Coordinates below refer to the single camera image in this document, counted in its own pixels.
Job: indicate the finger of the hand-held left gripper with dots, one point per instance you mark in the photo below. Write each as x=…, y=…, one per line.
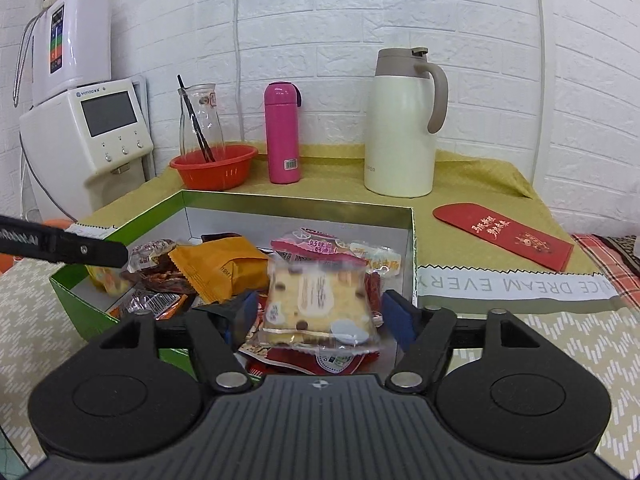
x=95, y=254

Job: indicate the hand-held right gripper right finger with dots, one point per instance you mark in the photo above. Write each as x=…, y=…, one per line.
x=397, y=317

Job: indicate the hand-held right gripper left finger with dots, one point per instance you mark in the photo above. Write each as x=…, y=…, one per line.
x=247, y=312

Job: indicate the yellow clear snack packet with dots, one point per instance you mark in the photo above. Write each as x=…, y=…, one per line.
x=107, y=280

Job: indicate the mustard yellow snack packet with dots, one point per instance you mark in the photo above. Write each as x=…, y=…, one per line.
x=225, y=267

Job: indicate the green cardboard box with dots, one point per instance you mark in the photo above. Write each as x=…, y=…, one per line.
x=85, y=305

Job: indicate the clear chocolate chip cake packet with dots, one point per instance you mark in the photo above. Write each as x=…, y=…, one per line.
x=315, y=300

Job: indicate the white zigzag-edged packet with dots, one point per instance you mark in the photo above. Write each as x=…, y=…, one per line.
x=90, y=231

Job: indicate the orange plastic object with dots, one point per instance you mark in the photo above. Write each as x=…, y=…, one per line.
x=52, y=223

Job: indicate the red stick snack packet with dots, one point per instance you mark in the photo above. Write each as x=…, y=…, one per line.
x=374, y=290

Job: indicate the small orange white snack packet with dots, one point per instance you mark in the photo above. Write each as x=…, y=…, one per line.
x=377, y=257

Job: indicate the dark brown snack packet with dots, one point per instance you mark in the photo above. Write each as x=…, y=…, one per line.
x=225, y=237

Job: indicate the white water dispenser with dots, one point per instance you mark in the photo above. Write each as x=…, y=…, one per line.
x=55, y=160

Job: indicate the pink white snack packet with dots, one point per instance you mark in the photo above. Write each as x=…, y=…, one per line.
x=310, y=242

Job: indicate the red envelope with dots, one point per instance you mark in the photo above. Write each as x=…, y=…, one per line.
x=500, y=235

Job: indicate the red plastic basket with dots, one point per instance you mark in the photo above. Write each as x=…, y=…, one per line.
x=215, y=170

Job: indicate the olive green tablecloth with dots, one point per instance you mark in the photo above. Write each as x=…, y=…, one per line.
x=325, y=180

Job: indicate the black stirring stick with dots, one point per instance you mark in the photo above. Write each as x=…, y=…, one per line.
x=192, y=115

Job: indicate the grey patterned printed cloth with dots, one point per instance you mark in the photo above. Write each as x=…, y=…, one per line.
x=565, y=360

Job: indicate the glass carafe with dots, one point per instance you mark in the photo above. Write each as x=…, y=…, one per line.
x=207, y=115

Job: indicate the pink thermos bottle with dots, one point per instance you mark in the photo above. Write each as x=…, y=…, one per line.
x=282, y=135

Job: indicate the cream thermal jug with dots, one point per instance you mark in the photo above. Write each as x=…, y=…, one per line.
x=400, y=130

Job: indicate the red plaid cloth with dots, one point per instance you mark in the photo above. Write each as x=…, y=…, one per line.
x=607, y=280

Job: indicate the white water purifier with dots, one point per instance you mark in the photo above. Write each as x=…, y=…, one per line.
x=85, y=35

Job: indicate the teal grid mat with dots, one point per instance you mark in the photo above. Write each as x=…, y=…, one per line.
x=10, y=455

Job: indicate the black patterned cloth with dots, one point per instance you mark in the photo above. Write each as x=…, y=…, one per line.
x=620, y=255

